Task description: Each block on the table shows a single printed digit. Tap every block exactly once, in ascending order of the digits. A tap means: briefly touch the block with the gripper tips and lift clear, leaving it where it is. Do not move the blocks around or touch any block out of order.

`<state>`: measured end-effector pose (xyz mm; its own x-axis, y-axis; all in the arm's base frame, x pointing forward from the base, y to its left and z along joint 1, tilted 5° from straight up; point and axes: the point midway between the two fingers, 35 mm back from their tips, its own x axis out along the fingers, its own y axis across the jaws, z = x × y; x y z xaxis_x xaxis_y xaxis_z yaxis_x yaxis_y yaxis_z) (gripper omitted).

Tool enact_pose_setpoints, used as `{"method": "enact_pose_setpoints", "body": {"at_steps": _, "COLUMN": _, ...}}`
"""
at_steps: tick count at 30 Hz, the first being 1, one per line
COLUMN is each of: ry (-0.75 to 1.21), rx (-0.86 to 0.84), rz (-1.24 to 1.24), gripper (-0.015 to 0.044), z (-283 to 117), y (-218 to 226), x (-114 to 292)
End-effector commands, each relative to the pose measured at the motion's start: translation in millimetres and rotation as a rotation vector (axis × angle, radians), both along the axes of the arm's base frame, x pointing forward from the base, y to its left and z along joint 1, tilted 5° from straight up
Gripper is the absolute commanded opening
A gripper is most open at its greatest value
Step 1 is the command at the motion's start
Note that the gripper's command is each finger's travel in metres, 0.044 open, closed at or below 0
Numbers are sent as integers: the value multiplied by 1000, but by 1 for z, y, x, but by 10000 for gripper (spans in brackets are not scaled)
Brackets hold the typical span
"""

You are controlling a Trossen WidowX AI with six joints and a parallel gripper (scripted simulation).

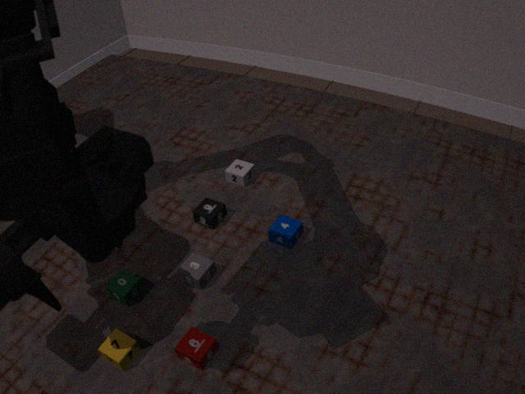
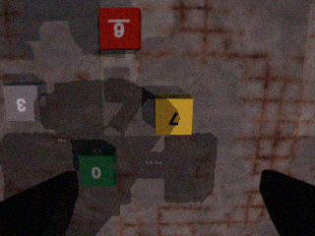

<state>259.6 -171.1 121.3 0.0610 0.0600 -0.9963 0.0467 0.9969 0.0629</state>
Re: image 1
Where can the blue block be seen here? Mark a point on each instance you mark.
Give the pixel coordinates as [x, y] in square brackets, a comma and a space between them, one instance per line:
[285, 232]

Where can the red square block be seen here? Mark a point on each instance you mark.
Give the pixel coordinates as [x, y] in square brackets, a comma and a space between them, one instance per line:
[196, 348]

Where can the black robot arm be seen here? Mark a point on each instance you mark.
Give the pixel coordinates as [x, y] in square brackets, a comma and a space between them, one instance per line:
[91, 209]

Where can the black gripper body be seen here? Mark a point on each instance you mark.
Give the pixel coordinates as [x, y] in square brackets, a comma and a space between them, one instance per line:
[20, 236]

